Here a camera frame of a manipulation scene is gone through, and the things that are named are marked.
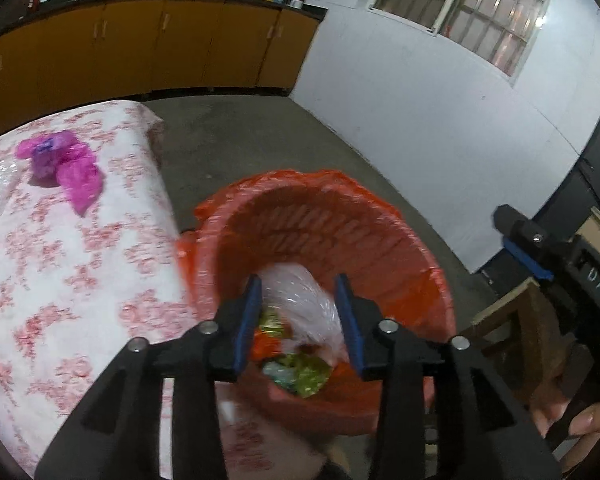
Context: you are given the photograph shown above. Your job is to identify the red plastic bag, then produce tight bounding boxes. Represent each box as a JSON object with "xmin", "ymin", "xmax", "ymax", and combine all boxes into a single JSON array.
[{"xmin": 252, "ymin": 332, "xmax": 286, "ymax": 361}]

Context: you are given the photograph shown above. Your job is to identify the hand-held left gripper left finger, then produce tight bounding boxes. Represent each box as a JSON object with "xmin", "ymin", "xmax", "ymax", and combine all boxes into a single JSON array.
[{"xmin": 34, "ymin": 274, "xmax": 264, "ymax": 480}]

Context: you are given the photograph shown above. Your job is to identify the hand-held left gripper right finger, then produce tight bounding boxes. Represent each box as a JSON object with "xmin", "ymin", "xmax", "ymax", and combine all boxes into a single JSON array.
[{"xmin": 333, "ymin": 273, "xmax": 564, "ymax": 480}]

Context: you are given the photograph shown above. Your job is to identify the wooden lower cabinets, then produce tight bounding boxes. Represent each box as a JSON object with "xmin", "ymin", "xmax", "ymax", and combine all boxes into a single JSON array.
[{"xmin": 0, "ymin": 0, "xmax": 327, "ymax": 144}]

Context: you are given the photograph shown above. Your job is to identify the clear plastic bag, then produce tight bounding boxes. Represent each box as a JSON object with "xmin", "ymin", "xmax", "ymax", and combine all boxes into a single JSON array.
[{"xmin": 257, "ymin": 262, "xmax": 344, "ymax": 357}]

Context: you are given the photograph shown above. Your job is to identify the dark cutting board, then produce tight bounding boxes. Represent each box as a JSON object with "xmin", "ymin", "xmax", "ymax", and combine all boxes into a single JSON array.
[{"xmin": 0, "ymin": 0, "xmax": 35, "ymax": 31}]

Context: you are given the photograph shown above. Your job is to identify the yellow-green printed plastic bag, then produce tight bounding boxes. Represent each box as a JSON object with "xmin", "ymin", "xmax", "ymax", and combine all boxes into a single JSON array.
[{"xmin": 279, "ymin": 352, "xmax": 334, "ymax": 400}]

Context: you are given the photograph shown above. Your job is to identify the purple plastic bag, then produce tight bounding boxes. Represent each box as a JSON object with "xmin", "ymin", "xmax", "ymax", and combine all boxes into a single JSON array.
[{"xmin": 16, "ymin": 130, "xmax": 106, "ymax": 217}]

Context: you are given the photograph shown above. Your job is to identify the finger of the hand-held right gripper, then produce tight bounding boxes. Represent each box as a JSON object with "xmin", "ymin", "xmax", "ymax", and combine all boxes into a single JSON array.
[{"xmin": 492, "ymin": 203, "xmax": 556, "ymax": 284}]

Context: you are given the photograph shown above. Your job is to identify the red plastic mesh wastebasket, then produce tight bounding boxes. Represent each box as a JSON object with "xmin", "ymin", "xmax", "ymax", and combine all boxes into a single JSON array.
[{"xmin": 177, "ymin": 169, "xmax": 459, "ymax": 437}]

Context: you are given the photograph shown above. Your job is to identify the floral tablecloth covered table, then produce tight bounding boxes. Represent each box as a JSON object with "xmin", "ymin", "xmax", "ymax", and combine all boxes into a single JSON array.
[{"xmin": 0, "ymin": 100, "xmax": 332, "ymax": 480}]

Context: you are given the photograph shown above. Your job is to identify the wooden chair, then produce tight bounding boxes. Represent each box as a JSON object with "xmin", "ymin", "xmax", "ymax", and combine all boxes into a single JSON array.
[{"xmin": 467, "ymin": 277, "xmax": 577, "ymax": 407}]

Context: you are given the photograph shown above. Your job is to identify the red plastic bin liner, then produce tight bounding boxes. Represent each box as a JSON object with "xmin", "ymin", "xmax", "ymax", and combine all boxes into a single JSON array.
[{"xmin": 177, "ymin": 169, "xmax": 457, "ymax": 413}]

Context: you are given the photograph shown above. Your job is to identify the green plastic bag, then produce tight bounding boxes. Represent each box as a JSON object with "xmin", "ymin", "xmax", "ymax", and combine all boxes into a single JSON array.
[{"xmin": 261, "ymin": 360, "xmax": 294, "ymax": 389}]

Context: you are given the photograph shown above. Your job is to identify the barred window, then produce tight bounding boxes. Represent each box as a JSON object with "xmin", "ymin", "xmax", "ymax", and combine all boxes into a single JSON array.
[{"xmin": 367, "ymin": 0, "xmax": 557, "ymax": 79}]

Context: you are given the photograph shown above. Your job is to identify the person's right hand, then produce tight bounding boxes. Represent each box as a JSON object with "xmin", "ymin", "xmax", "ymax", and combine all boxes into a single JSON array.
[{"xmin": 529, "ymin": 393, "xmax": 600, "ymax": 472}]

